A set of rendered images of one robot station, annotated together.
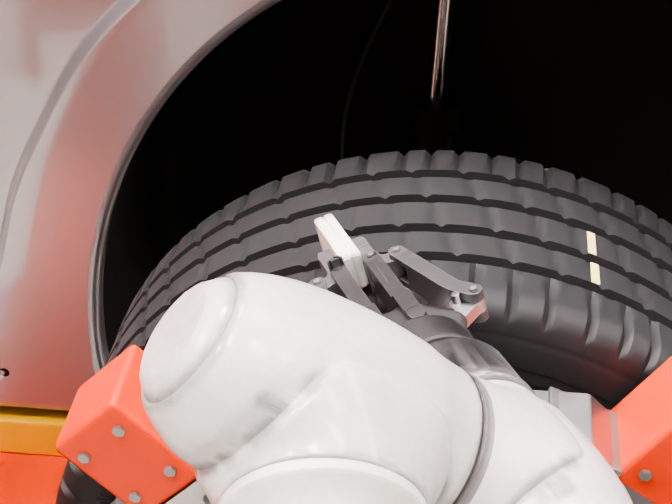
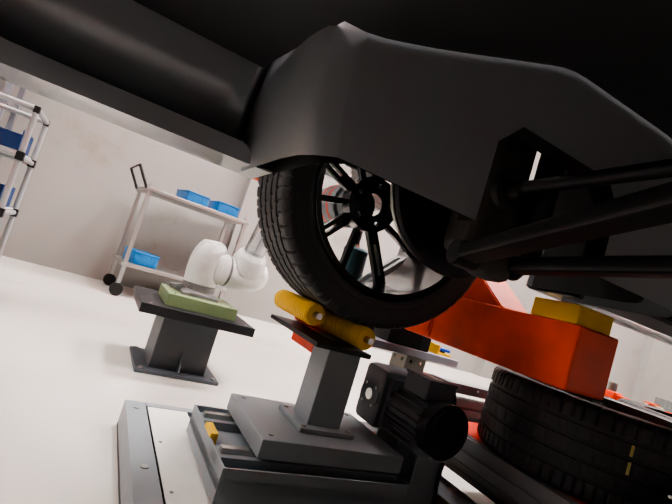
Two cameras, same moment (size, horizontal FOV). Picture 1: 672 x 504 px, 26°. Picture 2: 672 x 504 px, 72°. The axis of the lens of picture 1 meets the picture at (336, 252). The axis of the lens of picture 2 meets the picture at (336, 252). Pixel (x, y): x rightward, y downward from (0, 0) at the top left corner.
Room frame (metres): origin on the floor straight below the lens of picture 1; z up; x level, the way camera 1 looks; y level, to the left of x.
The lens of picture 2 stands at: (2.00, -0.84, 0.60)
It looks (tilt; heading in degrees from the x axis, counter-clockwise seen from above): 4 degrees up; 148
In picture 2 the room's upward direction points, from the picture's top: 17 degrees clockwise
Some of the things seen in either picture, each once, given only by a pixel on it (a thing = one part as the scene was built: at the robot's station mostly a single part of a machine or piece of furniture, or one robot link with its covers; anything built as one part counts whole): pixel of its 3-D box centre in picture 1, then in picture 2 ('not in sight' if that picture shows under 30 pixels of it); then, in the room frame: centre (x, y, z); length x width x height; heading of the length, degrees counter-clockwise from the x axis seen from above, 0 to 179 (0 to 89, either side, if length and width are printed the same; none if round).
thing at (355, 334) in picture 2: not in sight; (343, 328); (0.98, -0.09, 0.49); 0.29 x 0.06 x 0.06; 174
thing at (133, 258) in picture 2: not in sight; (174, 243); (-2.20, 0.18, 0.53); 1.07 x 0.63 x 1.06; 84
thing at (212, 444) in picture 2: not in sight; (294, 456); (0.98, -0.12, 0.13); 0.50 x 0.36 x 0.10; 84
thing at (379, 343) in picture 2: not in sight; (405, 348); (0.62, 0.50, 0.44); 0.43 x 0.17 x 0.03; 84
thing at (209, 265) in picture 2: not in sight; (208, 262); (-0.18, -0.13, 0.52); 0.18 x 0.16 x 0.22; 91
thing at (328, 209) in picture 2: not in sight; (342, 205); (0.74, -0.06, 0.85); 0.21 x 0.14 x 0.14; 174
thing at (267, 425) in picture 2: not in sight; (325, 389); (0.98, -0.09, 0.32); 0.40 x 0.30 x 0.28; 84
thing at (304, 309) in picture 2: not in sight; (297, 306); (0.90, -0.20, 0.51); 0.29 x 0.06 x 0.06; 174
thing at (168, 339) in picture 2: not in sight; (181, 336); (-0.18, -0.14, 0.15); 0.50 x 0.50 x 0.30; 84
